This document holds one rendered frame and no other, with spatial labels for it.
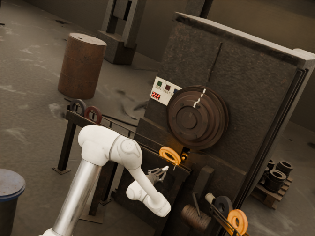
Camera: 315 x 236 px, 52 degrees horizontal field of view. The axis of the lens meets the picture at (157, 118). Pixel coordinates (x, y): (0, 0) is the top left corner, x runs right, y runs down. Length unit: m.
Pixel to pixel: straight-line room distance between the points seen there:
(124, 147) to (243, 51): 1.22
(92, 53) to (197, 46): 2.68
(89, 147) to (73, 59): 3.48
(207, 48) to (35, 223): 1.85
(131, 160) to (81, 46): 3.52
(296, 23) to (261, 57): 6.02
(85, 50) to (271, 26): 4.92
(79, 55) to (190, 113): 2.94
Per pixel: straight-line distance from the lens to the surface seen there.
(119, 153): 1.52
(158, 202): 1.98
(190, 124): 2.30
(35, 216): 2.84
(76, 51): 4.96
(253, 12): 8.57
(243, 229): 2.15
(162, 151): 2.52
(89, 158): 1.59
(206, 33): 2.48
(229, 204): 2.24
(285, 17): 8.40
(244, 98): 2.39
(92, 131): 1.59
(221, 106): 2.29
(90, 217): 2.90
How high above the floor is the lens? 1.87
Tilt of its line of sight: 21 degrees down
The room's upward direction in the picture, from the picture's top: 19 degrees clockwise
